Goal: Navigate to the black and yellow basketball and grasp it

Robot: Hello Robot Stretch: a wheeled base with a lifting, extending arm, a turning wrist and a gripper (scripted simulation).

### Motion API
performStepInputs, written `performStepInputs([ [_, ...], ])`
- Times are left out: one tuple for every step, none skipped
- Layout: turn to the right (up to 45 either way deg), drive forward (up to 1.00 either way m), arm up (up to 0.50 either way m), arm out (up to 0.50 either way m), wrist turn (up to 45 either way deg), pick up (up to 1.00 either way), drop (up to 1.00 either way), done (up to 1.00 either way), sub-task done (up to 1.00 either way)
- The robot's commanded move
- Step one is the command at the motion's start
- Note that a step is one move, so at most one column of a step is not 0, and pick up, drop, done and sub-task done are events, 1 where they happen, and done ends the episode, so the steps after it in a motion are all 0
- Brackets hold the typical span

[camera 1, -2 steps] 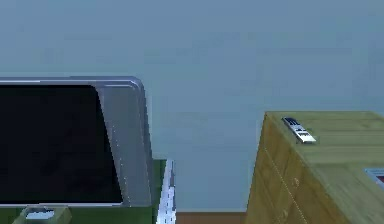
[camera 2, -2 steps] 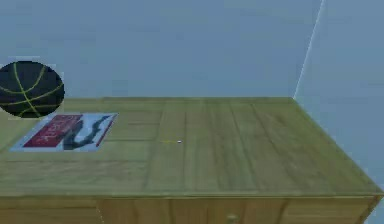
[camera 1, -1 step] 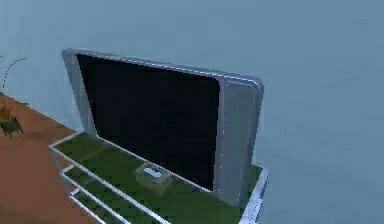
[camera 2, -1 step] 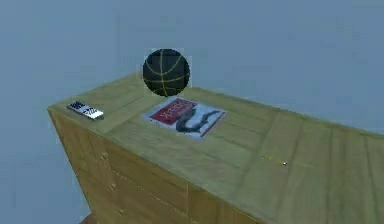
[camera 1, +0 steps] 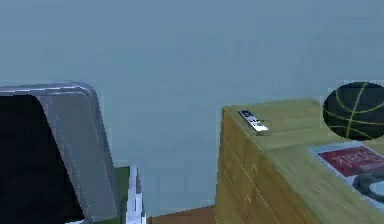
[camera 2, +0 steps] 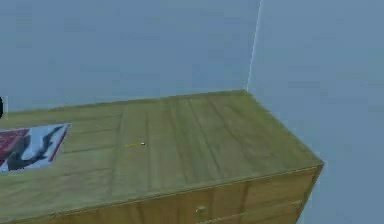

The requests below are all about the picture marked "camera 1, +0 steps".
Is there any black and yellow basketball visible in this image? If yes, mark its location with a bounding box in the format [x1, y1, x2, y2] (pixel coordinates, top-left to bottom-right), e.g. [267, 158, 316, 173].
[322, 81, 384, 141]

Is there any silver and black remote control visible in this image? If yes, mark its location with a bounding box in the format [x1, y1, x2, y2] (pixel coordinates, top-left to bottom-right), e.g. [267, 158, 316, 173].
[237, 109, 269, 133]

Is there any wooden chest of drawers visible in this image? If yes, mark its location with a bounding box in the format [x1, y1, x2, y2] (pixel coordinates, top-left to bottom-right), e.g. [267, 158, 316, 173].
[214, 97, 384, 224]

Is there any green and white stand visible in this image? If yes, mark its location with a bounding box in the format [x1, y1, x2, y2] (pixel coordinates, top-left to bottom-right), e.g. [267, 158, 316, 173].
[96, 164, 148, 224]

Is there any grey television set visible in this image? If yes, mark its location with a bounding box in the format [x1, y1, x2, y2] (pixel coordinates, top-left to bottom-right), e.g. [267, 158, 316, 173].
[0, 81, 121, 224]

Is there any red and white book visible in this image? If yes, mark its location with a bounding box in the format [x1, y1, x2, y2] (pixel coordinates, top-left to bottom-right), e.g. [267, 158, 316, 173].
[308, 141, 384, 214]

